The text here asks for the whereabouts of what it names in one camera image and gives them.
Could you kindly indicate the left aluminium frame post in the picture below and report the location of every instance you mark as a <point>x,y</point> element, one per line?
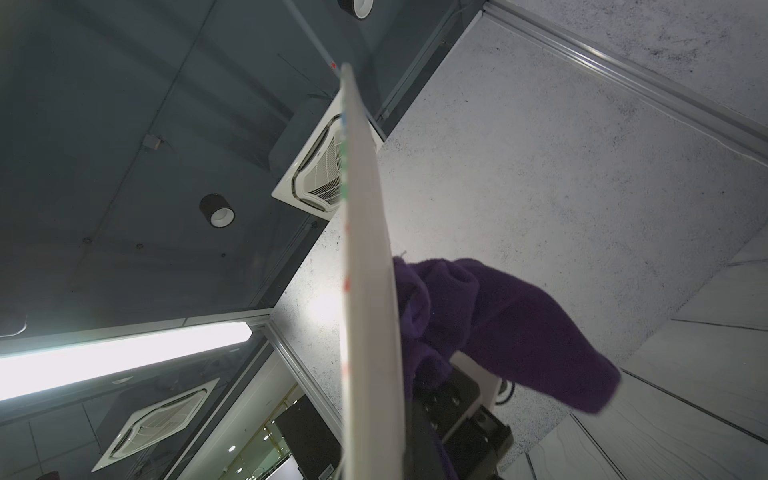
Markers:
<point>735,131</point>

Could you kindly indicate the fluorescent ceiling light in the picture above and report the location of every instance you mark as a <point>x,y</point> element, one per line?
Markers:
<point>40,370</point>

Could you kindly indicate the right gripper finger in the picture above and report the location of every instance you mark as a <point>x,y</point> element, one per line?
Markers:
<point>422,459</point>

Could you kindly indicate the purple cleaning cloth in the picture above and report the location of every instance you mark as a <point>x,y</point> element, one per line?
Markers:
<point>511,328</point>

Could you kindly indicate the black ceiling spotlight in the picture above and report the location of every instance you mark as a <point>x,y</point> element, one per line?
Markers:
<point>217,210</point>

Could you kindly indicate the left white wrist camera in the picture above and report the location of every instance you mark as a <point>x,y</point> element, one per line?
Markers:
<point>494,391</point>

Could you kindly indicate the ceiling air conditioner vent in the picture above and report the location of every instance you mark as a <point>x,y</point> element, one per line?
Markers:
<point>306,161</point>

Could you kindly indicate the colourful squiggle pattern plate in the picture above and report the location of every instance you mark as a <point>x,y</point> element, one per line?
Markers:
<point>374,413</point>

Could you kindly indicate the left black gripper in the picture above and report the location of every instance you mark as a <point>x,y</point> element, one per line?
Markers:
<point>470,437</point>

